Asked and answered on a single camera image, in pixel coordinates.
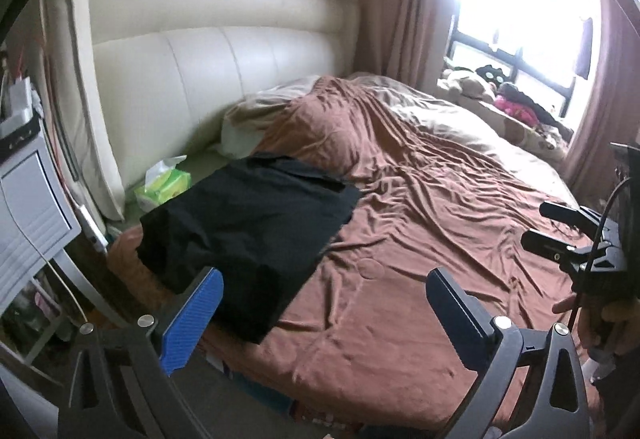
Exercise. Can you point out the green tissue box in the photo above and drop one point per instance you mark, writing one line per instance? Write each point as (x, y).
(165, 186)

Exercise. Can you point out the white padded headboard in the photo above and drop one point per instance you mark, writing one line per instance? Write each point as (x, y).
(200, 49)

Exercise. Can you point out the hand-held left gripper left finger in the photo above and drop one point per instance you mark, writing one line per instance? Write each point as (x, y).
(192, 319)

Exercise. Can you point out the beige pillow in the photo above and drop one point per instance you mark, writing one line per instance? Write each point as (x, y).
(250, 119)

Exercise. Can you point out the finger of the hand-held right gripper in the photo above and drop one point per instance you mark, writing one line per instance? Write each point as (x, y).
(570, 215)
(555, 249)

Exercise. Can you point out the black garment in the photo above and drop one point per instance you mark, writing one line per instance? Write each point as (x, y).
(525, 96)

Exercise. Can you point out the black pants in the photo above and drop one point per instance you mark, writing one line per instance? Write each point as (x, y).
(240, 229)

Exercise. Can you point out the white box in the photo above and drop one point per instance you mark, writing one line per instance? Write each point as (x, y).
(20, 101)

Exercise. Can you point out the pink garment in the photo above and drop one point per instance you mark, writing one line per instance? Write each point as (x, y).
(515, 109)

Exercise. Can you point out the brown blanket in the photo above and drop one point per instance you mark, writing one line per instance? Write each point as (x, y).
(400, 244)

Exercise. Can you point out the tan plush toy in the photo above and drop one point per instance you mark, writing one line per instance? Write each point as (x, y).
(470, 84)

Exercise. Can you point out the black plush toy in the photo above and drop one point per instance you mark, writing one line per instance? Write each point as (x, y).
(491, 74)

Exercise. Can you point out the window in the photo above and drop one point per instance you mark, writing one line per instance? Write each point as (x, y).
(525, 9)

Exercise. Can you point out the dark hanging cloth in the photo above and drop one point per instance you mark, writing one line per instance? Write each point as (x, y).
(584, 49)

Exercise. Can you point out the pinkish brown curtain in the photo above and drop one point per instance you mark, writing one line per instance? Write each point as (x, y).
(605, 129)
(410, 4)

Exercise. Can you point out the grey nightstand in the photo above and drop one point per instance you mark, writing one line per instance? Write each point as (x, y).
(30, 209)

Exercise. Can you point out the beige quilt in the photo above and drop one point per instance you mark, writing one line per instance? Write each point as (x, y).
(475, 139)

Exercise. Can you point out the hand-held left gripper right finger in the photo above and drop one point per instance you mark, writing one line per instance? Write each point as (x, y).
(450, 314)

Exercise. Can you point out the person's right forearm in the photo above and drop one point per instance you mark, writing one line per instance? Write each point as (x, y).
(620, 394)

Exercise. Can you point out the person's right hand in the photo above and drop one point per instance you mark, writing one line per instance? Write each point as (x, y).
(622, 326)

